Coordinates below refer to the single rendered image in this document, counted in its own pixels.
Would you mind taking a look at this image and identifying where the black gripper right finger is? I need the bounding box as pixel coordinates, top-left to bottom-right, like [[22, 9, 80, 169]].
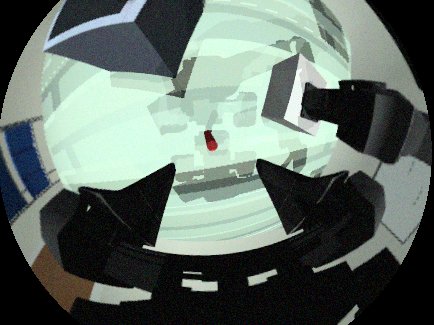
[[256, 158, 349, 235]]

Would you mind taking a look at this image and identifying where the dark red peg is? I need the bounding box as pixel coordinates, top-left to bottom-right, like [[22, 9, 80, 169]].
[[203, 131, 217, 151]]

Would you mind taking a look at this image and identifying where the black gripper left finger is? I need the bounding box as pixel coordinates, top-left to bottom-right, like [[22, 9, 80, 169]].
[[77, 162, 176, 247]]

